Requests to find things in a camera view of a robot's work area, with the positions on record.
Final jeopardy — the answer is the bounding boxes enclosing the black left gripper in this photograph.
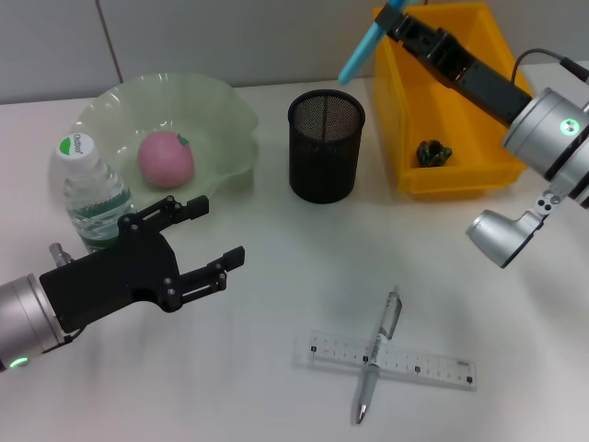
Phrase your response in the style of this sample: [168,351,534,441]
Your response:
[40,195,246,333]

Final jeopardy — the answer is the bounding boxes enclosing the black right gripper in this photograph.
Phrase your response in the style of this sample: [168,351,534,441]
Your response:
[373,5,533,128]

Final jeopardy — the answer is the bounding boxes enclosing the blue scissors with cover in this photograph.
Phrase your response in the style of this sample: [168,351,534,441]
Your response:
[338,0,409,87]

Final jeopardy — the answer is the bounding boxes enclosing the pink toy peach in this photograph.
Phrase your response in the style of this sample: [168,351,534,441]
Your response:
[136,130,195,189]

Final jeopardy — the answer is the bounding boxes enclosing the clear green-label water bottle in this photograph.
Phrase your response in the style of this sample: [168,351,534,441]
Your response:
[50,132,139,255]

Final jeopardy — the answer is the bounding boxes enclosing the green plastic wrapper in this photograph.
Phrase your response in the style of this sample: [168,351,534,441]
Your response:
[416,140,455,168]

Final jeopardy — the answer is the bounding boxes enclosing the green wavy glass fruit plate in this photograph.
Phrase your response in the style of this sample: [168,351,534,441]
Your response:
[68,72,261,227]

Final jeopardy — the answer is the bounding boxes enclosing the black mesh pen holder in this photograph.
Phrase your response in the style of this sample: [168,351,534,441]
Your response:
[287,88,367,204]

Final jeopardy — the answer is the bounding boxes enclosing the silver ballpoint pen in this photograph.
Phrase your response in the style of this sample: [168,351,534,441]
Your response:
[353,285,404,425]

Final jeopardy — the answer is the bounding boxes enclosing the transparent plastic ruler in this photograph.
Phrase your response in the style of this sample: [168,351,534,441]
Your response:
[294,329,478,392]

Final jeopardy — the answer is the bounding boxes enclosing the yellow plastic bin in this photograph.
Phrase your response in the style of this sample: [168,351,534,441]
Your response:
[371,2,538,202]

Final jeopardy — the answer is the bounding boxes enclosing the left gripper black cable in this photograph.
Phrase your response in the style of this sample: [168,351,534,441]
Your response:
[48,242,87,344]

